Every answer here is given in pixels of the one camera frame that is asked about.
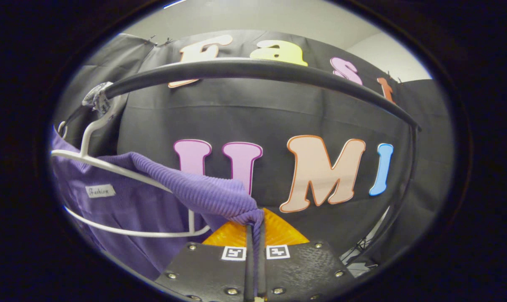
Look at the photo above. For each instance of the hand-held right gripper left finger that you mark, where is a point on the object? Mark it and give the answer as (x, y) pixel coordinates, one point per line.
(249, 268)

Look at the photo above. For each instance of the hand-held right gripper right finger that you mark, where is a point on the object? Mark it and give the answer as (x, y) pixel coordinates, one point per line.
(263, 268)

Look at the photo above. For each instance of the purple ribbed shirt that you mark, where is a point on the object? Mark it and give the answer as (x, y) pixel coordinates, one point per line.
(131, 201)

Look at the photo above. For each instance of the white hanger with taped hook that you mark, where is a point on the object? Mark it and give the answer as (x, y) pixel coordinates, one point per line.
(84, 147)

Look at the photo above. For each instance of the black tripod stand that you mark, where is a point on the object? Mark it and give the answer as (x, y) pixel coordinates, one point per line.
(360, 245)

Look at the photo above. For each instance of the black backdrop cloth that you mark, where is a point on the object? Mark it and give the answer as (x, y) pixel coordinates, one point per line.
(278, 117)

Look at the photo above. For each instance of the black clothes rail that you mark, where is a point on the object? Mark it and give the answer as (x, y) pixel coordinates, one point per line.
(257, 69)

